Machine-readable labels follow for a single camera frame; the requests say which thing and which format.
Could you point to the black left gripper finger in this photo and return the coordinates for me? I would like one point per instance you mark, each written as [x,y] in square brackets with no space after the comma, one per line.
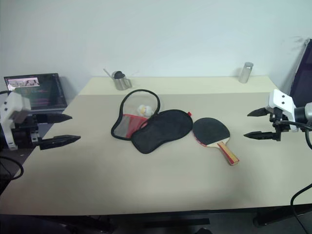
[61,140]
[54,118]

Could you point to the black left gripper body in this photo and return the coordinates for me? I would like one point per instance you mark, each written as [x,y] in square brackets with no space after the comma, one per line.
[24,134]

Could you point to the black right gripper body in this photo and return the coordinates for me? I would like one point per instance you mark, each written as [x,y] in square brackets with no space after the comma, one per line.
[278,122]

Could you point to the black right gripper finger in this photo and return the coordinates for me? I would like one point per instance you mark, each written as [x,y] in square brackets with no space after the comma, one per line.
[260,135]
[259,112]

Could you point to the black rubber table tennis paddle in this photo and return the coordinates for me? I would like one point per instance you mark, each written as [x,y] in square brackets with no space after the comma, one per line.
[210,130]

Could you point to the black red paddle case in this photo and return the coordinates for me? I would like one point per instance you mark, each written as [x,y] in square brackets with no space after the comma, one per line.
[163,129]

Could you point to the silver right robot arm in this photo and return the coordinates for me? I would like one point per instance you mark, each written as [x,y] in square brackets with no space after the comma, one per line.
[304,113]

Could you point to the open laptop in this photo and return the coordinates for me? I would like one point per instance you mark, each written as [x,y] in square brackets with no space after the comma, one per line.
[41,90]

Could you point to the black office chair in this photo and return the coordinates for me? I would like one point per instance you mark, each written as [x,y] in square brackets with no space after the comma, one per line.
[302,78]

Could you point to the thin white stick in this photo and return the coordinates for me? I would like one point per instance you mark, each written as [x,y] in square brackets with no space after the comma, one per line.
[108,73]

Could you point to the black lump in cup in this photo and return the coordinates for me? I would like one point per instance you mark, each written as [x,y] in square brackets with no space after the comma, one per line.
[119,74]

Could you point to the dark rounded shape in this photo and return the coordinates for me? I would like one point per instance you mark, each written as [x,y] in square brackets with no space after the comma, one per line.
[206,230]

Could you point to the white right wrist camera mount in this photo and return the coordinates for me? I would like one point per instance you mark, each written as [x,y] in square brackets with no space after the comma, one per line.
[282,101]

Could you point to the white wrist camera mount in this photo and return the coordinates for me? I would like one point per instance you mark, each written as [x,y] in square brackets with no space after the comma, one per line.
[14,102]
[282,101]

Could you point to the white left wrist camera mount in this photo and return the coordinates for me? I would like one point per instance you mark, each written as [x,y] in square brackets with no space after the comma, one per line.
[14,102]

